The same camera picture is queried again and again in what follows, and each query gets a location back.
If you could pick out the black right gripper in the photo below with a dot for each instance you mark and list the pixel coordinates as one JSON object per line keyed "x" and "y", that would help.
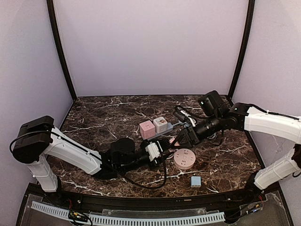
{"x": 191, "y": 135}

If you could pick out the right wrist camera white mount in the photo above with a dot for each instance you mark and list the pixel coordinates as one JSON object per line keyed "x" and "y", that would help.
{"x": 184, "y": 116}

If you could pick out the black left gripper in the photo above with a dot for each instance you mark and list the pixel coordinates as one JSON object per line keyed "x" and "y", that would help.
{"x": 161, "y": 148}

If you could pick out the pink cube socket adapter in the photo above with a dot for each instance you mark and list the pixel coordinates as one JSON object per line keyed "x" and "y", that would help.
{"x": 147, "y": 129}

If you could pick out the small pink charger plug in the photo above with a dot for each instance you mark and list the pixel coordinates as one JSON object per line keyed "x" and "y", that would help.
{"x": 171, "y": 141}

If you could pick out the blue power strip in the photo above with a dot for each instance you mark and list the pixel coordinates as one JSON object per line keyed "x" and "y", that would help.
{"x": 169, "y": 129}

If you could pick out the white cube socket adapter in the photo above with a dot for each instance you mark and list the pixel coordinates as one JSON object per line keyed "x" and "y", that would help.
{"x": 160, "y": 124}

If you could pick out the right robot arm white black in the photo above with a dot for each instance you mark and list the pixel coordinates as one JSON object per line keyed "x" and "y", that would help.
{"x": 251, "y": 118}

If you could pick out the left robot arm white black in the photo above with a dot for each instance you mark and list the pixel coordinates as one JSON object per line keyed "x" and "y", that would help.
{"x": 39, "y": 138}

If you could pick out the white slotted cable duct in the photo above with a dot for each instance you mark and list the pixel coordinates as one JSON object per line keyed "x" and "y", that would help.
{"x": 129, "y": 218}

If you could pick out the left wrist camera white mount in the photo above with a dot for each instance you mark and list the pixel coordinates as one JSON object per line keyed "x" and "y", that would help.
{"x": 154, "y": 150}

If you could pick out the right black frame post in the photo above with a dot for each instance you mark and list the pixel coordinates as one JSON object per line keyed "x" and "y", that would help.
{"x": 242, "y": 51}

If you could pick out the black frame post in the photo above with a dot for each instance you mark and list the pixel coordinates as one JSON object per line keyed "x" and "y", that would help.
{"x": 59, "y": 49}
{"x": 242, "y": 51}

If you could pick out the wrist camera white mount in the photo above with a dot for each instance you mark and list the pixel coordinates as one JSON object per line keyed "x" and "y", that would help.
{"x": 184, "y": 116}
{"x": 154, "y": 150}

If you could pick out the black table front rail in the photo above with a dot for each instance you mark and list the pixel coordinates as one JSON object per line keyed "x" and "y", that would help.
{"x": 86, "y": 192}

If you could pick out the small blue charger plug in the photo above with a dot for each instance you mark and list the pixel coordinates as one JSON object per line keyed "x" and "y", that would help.
{"x": 195, "y": 181}

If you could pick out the pink round power socket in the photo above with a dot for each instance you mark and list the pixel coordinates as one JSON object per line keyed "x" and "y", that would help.
{"x": 184, "y": 159}

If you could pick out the left black frame post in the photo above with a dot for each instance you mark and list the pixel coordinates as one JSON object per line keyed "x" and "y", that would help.
{"x": 59, "y": 49}

